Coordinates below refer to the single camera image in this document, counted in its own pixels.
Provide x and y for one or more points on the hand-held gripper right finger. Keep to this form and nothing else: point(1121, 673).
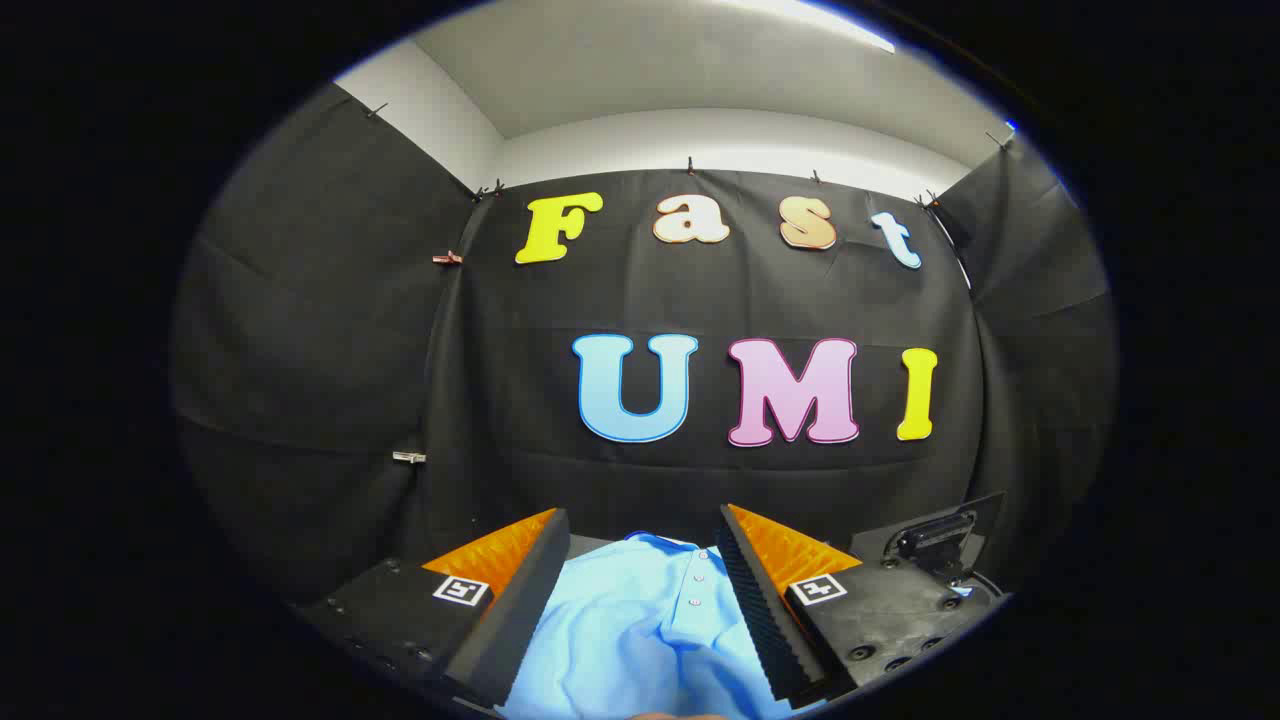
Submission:
point(765, 620)

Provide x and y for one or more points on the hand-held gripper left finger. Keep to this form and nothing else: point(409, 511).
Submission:
point(520, 620)

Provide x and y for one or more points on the light blue polo shirt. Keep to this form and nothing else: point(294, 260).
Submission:
point(620, 640)

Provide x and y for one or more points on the black backdrop cloth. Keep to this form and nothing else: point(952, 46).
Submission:
point(700, 480)

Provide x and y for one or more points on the black device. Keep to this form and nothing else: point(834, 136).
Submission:
point(940, 535)

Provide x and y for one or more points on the silver clip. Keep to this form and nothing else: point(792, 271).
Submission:
point(408, 457)

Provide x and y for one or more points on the copper clip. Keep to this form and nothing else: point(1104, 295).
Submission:
point(447, 258)

